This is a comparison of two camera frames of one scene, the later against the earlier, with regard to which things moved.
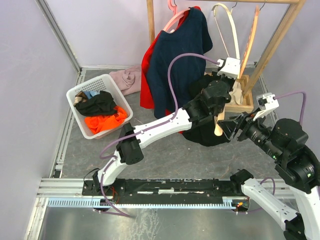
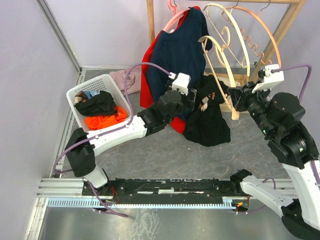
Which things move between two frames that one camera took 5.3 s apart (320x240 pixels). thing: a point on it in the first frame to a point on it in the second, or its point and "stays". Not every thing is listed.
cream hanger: (220, 116) to (219, 46)
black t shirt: (203, 133) stays
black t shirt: (101, 104) stays
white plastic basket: (103, 83) stays
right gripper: (245, 121) to (241, 95)
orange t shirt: (98, 124) stays
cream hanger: (234, 26) to (243, 40)
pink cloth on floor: (128, 80) stays
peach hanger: (249, 41) to (249, 38)
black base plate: (166, 189) stays
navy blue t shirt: (191, 35) stays
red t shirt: (146, 100) stays
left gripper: (217, 76) to (189, 104)
